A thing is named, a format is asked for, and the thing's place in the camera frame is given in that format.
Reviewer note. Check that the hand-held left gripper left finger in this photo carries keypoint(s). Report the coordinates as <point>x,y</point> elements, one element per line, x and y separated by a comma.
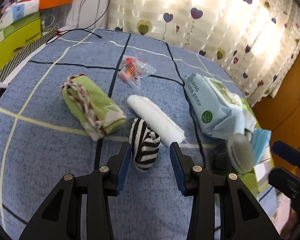
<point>123,170</point>

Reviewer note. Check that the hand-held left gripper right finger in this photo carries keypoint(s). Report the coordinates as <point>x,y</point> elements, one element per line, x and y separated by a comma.
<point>177,170</point>

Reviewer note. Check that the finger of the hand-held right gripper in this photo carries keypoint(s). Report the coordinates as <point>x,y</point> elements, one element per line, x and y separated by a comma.
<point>286,152</point>
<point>285,180</point>

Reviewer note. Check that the green-rimmed white box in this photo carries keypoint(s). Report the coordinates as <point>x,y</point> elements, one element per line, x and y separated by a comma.
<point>265,167</point>

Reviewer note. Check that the blue face masks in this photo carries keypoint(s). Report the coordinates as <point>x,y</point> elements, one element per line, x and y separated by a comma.
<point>261,142</point>

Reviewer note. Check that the black and white striped sock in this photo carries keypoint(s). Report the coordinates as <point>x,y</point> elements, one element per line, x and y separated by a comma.
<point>145,152</point>

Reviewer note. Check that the pink plaid blanket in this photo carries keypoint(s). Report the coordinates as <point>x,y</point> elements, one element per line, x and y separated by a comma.
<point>282,217</point>

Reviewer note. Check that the wooden wardrobe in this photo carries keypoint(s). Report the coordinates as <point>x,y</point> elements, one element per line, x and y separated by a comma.
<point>285,110</point>

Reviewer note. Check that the white rolled towel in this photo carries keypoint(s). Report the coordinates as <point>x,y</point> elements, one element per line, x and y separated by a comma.
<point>155,117</point>

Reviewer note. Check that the green towel with patterned trim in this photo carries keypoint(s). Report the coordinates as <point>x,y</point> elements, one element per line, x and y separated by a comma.
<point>100,105</point>

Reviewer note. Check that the blue plaid bed sheet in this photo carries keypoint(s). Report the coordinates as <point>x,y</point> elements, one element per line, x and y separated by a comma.
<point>52,155</point>

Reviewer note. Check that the wet wipes pack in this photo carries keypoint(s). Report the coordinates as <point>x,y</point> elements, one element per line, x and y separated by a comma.
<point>210,105</point>

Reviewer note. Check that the orange toy in plastic bag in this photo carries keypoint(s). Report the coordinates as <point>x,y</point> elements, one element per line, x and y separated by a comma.
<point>132,70</point>

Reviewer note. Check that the heart print curtain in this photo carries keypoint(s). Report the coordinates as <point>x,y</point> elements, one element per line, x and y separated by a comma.
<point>215,30</point>

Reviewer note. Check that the striped pattern box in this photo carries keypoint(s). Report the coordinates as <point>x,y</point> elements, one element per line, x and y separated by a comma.
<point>15,63</point>

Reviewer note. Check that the green cardboard box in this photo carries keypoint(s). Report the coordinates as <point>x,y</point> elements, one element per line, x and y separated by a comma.
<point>15,40</point>

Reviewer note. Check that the white and blue tissue pack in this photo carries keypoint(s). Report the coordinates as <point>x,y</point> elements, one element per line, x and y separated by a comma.
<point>20,10</point>

